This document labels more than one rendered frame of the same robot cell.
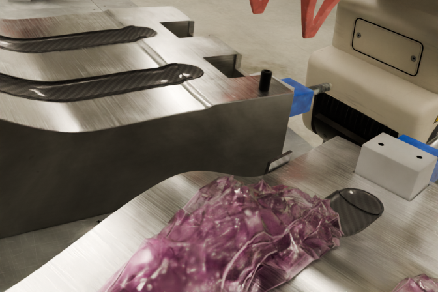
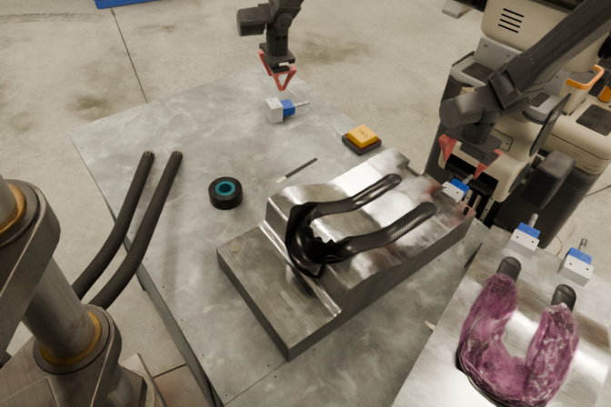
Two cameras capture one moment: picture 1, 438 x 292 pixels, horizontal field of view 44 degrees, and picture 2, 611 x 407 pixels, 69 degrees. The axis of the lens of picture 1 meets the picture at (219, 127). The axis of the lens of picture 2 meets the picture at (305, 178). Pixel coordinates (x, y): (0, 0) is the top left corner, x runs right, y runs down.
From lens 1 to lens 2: 0.67 m
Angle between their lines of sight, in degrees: 17
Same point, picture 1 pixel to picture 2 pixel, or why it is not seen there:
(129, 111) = (422, 240)
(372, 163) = (515, 245)
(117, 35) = (383, 182)
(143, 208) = (460, 296)
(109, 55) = (391, 201)
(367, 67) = not seen: hidden behind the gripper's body
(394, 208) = (525, 263)
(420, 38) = (511, 135)
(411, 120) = (506, 177)
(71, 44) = (368, 193)
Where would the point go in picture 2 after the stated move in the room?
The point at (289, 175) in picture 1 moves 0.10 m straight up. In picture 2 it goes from (483, 254) to (500, 224)
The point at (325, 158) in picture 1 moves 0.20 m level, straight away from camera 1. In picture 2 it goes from (493, 240) to (483, 176)
